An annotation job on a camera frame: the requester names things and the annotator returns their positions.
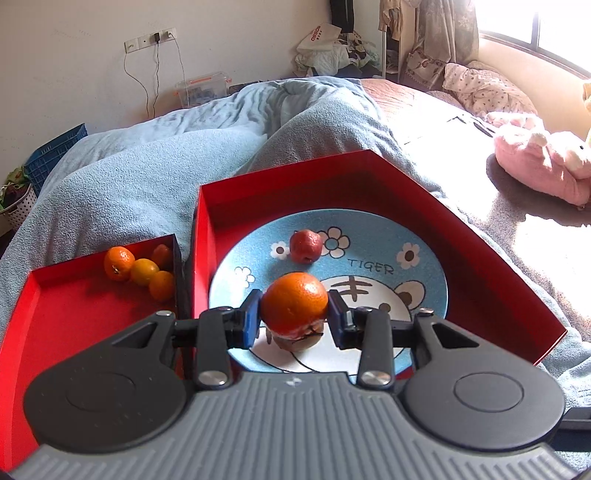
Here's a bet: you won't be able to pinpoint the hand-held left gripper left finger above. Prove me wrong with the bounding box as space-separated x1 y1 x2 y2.
110 289 264 391

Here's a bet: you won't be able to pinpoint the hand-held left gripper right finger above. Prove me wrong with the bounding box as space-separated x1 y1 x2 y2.
327 290 482 389

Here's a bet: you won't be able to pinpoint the large orange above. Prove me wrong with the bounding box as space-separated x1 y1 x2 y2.
261 272 329 336

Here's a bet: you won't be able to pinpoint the brown fruit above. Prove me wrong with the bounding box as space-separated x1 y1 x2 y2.
272 323 324 352

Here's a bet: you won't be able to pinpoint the blue cartoon tiger plate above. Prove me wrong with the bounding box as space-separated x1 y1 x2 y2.
209 210 448 374

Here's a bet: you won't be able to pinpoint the large red box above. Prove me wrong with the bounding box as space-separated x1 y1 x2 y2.
191 150 568 376

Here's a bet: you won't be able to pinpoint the small red box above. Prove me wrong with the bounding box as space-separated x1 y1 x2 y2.
0 234 189 472

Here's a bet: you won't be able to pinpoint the small red apple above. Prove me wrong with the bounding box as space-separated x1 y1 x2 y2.
289 229 322 264

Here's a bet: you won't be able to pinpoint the small mandarin orange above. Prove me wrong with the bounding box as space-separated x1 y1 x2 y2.
103 246 136 282
130 258 160 286
148 270 175 302
151 244 173 271

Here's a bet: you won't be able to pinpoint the light blue blanket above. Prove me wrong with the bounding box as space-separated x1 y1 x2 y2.
0 76 591 386

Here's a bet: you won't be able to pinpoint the pink bed sheet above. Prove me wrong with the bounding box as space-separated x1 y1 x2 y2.
359 78 591 326

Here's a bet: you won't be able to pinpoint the clear plastic storage box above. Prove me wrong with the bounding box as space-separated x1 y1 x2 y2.
174 71 230 110

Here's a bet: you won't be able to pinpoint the black flat object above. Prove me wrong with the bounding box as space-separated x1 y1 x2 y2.
446 114 498 138

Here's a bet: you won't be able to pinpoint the white perforated basket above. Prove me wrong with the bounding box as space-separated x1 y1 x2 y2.
0 182 39 232

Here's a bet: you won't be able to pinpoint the blue plastic crate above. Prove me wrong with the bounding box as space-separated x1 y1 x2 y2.
23 123 89 195

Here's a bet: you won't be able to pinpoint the pink plush toy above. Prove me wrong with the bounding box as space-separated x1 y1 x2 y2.
486 112 591 206

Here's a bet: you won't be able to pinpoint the pile of clothes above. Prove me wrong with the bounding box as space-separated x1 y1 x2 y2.
293 34 385 79

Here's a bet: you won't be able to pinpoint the floral pillow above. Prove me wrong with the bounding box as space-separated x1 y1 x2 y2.
442 60 539 119

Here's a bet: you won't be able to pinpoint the white rack pole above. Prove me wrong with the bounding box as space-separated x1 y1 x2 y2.
379 9 388 80

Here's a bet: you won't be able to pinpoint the white paper bag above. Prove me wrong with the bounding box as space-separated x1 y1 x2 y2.
296 21 343 52

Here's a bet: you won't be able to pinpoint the patterned curtain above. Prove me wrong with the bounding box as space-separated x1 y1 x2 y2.
401 0 481 91

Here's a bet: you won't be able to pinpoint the black hanging item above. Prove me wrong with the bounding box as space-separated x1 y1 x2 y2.
329 0 356 34

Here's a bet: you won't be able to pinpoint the hanging beige clothes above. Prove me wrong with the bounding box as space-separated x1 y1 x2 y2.
379 0 420 43

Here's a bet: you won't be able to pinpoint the window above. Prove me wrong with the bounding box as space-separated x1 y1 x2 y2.
477 0 591 78

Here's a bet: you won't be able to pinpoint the black charger cable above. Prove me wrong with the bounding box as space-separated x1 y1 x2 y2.
123 39 161 117

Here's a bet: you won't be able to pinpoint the white wall outlet strip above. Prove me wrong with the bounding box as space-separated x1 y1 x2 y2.
124 28 177 53

